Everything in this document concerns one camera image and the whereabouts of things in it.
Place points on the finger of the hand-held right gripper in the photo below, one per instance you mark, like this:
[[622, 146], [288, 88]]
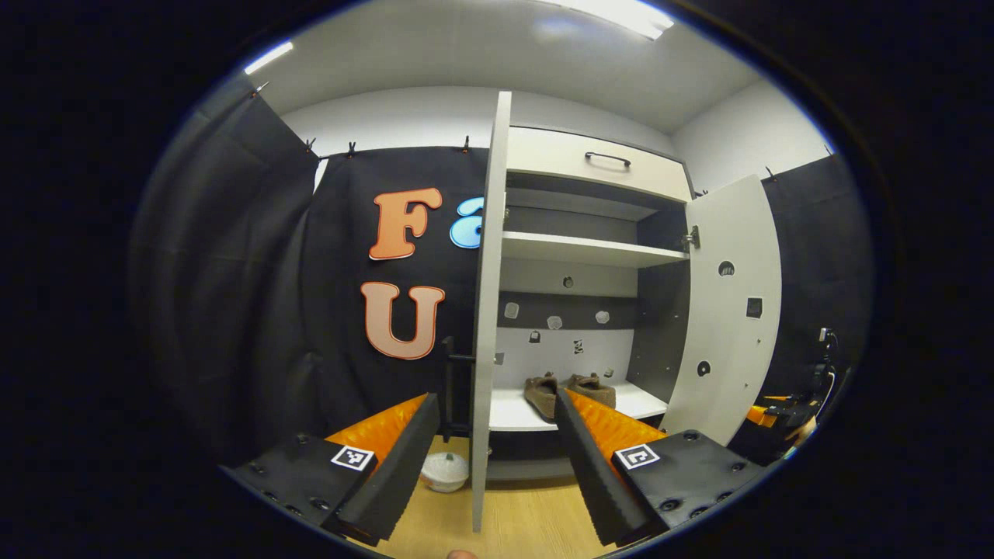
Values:
[[769, 411]]

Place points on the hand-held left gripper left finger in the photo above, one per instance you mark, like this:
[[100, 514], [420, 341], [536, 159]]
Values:
[[404, 473]]

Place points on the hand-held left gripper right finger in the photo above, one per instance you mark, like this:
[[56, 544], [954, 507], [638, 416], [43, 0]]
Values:
[[590, 473]]

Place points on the white shoe cabinet door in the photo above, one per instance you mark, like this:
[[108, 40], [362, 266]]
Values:
[[488, 310], [734, 349]]

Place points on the brown fuzzy shoe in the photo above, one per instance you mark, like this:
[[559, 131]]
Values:
[[540, 392], [594, 390]]

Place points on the white shoe cabinet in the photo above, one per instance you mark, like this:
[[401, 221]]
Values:
[[644, 326]]

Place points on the white cabinet shelf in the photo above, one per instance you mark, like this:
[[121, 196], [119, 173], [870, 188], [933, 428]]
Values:
[[575, 248]]

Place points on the white cabinet drawer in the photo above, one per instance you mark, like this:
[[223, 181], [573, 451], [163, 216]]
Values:
[[559, 159]]

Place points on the white round container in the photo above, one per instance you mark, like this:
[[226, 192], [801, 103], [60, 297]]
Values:
[[444, 471]]

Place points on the black backdrop cloth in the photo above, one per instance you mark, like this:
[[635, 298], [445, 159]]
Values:
[[233, 272]]

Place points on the ceiling light panel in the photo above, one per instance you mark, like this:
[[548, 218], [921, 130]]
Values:
[[269, 57], [621, 15]]

